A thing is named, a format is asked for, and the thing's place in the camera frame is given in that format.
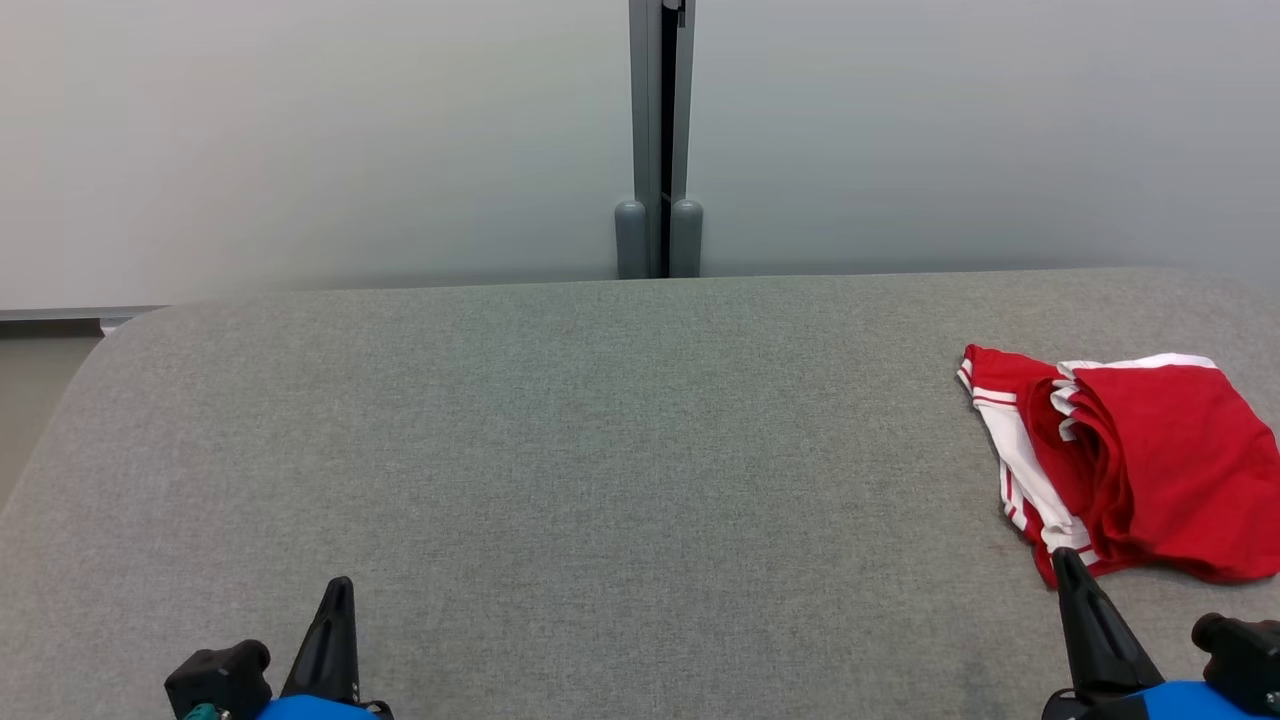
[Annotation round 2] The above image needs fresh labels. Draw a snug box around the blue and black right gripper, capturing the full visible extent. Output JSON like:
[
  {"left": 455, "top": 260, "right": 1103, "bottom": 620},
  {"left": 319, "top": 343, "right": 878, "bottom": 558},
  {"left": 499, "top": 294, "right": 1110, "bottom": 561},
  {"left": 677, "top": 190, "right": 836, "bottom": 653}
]
[{"left": 1041, "top": 548, "right": 1251, "bottom": 720}]

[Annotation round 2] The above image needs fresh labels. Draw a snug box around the grey metal partition post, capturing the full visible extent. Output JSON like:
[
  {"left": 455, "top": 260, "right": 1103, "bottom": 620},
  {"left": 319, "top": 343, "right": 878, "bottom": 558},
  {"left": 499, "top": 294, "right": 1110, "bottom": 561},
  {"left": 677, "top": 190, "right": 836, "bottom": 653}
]
[{"left": 613, "top": 0, "right": 704, "bottom": 280}]

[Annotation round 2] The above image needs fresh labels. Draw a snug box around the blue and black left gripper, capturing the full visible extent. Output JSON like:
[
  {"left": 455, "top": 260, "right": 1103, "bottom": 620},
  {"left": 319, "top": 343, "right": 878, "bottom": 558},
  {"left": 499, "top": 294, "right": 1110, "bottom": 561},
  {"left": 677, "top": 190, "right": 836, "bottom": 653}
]
[{"left": 255, "top": 577, "right": 394, "bottom": 720}]

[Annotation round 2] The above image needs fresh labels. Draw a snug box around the red garment with white trim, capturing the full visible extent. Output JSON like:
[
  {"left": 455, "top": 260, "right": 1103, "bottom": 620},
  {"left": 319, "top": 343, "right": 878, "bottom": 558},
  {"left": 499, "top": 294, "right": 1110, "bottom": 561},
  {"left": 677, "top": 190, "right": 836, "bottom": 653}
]
[{"left": 958, "top": 343, "right": 1280, "bottom": 589}]

